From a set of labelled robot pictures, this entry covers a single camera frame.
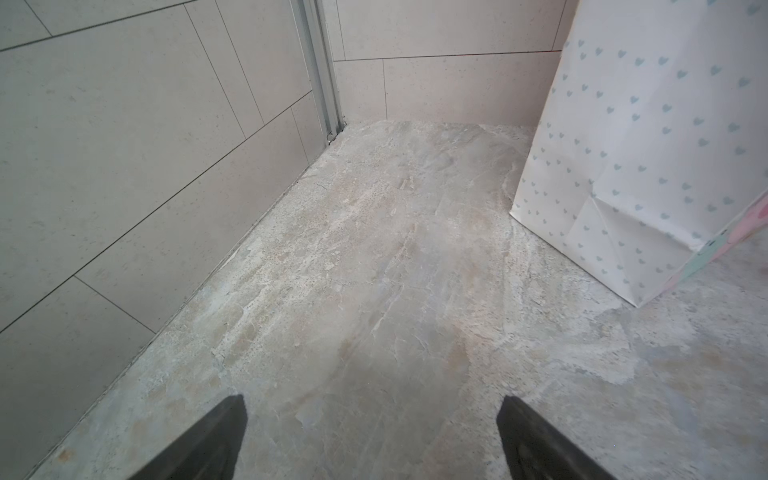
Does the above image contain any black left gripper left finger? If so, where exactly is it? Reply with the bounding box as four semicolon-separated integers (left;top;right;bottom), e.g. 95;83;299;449
130;394;248;480

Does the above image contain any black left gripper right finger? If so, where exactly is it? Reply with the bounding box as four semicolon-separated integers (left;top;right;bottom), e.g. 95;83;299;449
496;396;615;480

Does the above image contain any white cartoon animal paper bag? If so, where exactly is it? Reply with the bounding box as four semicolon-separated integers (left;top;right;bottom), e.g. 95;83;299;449
511;1;767;306

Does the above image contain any aluminium left corner profile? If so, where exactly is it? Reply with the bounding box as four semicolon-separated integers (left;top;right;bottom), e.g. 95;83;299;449
290;0;345;144

